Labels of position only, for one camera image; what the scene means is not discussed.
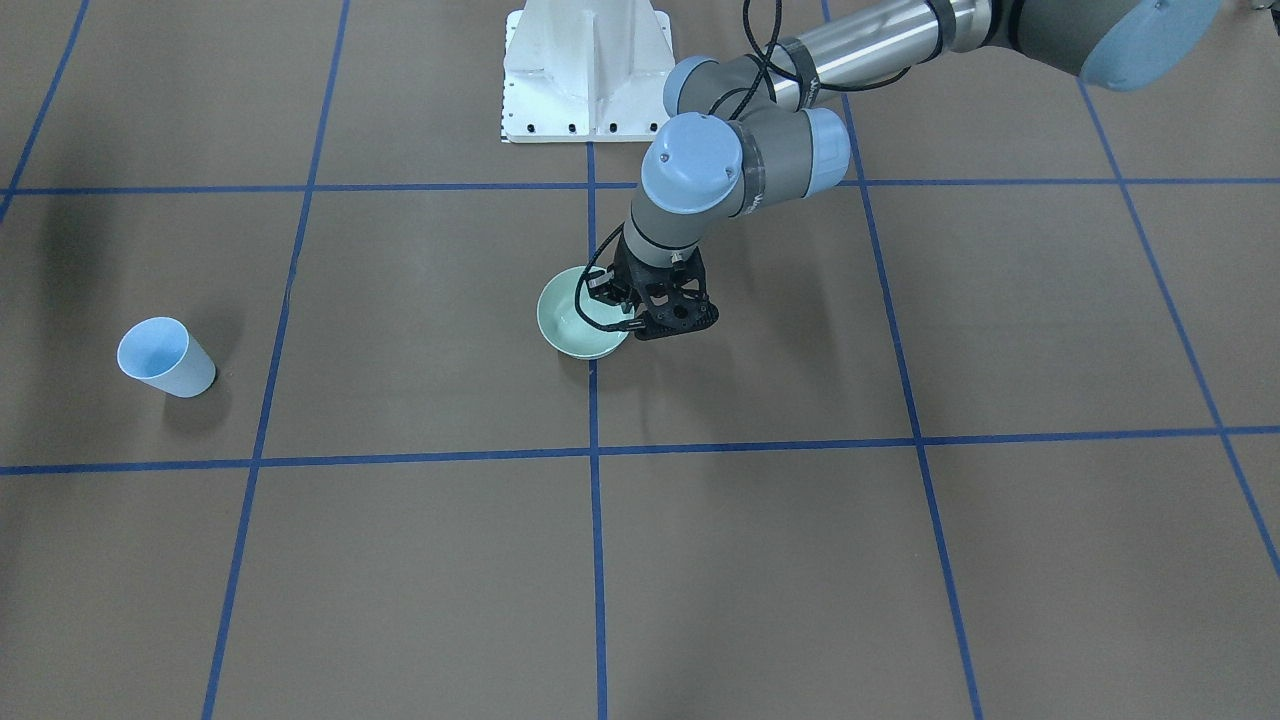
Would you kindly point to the light blue plastic cup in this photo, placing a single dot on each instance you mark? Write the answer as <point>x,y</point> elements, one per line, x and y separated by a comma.
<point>161,353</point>

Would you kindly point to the green bowl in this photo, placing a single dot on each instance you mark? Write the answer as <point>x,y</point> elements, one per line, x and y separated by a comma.
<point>562,326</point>

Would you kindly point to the white camera stand base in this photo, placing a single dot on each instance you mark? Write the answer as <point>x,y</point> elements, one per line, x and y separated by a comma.
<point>585,71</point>

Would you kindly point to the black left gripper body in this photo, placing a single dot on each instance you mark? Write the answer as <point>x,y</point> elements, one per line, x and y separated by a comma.
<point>628,276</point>

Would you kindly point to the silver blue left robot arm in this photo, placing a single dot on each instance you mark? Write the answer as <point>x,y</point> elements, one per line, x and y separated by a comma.
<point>746,134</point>

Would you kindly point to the brown paper table mat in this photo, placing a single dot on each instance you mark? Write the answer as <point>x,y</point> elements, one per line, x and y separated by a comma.
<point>989,430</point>

